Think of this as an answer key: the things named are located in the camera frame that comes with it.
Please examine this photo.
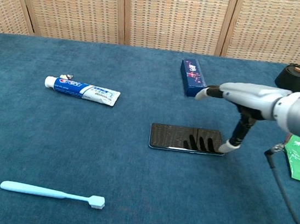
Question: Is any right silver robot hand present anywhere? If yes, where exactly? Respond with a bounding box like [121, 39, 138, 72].
[188, 76, 293, 163]

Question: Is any smartphone with black screen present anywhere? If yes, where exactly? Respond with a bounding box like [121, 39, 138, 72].
[148, 121, 228, 158]

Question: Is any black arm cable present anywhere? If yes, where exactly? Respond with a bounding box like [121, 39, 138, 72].
[255, 142, 300, 224]

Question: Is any dark blue table cloth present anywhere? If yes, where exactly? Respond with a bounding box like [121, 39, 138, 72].
[0, 25, 300, 224]

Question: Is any dark blue rectangular box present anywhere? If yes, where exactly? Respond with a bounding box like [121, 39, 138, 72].
[177, 57, 211, 99]

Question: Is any blue white toothpaste tube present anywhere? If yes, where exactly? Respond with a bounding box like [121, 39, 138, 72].
[42, 74, 122, 108]

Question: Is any woven wooden folding screen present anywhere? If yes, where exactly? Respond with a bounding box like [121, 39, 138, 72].
[0, 0, 300, 79]

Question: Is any light blue toothbrush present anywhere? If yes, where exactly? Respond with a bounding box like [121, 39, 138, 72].
[0, 179, 106, 210]

